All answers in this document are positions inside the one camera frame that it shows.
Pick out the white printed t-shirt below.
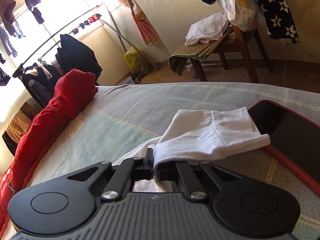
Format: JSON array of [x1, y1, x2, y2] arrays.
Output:
[[112, 106, 271, 193]]

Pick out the yellow brown hanging clothes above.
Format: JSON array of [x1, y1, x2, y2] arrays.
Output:
[[1, 98, 43, 156]]

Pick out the white clothes pile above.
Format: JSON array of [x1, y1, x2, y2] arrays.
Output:
[[184, 11, 229, 46]]

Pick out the metal clothes rack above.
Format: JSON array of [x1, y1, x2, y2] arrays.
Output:
[[12, 3, 161, 81]]

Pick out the red quilt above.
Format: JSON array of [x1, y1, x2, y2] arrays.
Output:
[[1, 69, 98, 234]]

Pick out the yellow plastic bag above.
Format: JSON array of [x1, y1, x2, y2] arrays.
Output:
[[123, 47, 149, 75]]

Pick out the black jacket with patch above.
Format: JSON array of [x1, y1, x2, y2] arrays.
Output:
[[21, 63, 61, 107]]

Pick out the black hanging coat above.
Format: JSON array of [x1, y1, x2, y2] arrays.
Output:
[[55, 34, 103, 85]]

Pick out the red black suitcase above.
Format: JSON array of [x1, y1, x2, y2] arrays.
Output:
[[248, 100, 320, 196]]

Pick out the wooden chair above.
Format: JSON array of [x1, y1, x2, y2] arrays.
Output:
[[169, 25, 274, 83]]

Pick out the clear plastic bag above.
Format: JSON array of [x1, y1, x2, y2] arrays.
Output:
[[218, 0, 259, 31]]

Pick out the orange curtain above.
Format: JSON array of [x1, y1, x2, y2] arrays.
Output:
[[117, 0, 160, 47]]

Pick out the star pattern dark garment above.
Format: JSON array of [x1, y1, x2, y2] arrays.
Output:
[[201, 0, 298, 40]]

